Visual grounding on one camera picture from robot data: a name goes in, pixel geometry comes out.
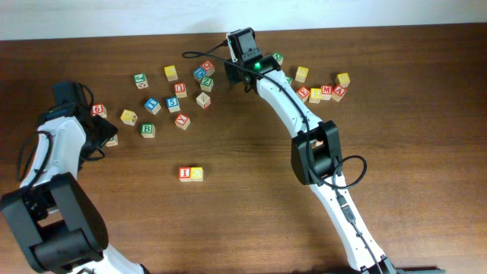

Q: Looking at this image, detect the green Z block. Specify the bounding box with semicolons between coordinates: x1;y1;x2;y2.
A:
200;77;214;92

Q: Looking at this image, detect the green B block left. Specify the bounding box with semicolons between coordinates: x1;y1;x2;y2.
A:
105;135;118;147

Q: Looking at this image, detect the red Q block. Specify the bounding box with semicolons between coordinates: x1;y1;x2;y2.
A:
200;60;215;77

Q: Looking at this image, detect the red I block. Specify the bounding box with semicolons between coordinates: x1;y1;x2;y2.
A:
178;167;191;182

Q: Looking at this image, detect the red M block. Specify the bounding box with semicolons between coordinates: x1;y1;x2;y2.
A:
321;85;333;100

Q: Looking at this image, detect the yellow block top left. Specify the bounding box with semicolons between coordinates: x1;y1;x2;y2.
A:
164;65;178;81

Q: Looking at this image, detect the red U block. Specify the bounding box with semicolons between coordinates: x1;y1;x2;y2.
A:
173;82;187;98

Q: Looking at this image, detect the red 6 block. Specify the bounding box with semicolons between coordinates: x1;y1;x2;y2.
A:
91;104;107;118

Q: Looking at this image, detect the yellow B block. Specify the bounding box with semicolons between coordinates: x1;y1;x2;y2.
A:
308;88;322;104

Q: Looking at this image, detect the blue D block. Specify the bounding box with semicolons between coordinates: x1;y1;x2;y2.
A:
193;67;206;83

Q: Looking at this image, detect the green b block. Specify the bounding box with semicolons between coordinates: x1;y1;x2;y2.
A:
105;135;118;147
141;123;155;139

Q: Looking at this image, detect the yellow C block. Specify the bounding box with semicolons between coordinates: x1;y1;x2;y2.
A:
190;167;204;182

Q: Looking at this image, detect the green N block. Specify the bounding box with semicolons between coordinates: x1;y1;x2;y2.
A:
272;53;284;65

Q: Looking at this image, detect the blue T block left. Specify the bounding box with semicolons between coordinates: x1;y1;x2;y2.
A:
144;97;161;115

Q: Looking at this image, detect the blue 5 block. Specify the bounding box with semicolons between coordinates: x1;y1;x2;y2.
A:
166;97;180;113

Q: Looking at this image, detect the red Y block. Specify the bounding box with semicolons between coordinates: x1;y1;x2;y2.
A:
174;113;190;130

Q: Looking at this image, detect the green J block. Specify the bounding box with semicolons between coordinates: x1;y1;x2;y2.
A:
134;73;148;89

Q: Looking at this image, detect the red E block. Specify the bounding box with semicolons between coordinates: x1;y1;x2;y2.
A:
296;86;310;102

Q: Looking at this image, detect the yellow block far right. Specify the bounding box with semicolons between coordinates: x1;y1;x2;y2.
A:
335;72;351;88

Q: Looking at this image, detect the red A block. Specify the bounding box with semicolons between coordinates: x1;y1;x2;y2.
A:
332;85;347;102

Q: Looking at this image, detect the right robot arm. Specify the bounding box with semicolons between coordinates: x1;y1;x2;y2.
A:
224;27;397;273

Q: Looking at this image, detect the plain face red-edged block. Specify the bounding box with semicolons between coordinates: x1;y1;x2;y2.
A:
196;92;212;109

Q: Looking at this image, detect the yellow block top right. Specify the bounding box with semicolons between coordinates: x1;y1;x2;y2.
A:
295;66;309;83

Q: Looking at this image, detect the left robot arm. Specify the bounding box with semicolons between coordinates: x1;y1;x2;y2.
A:
1;81;148;274

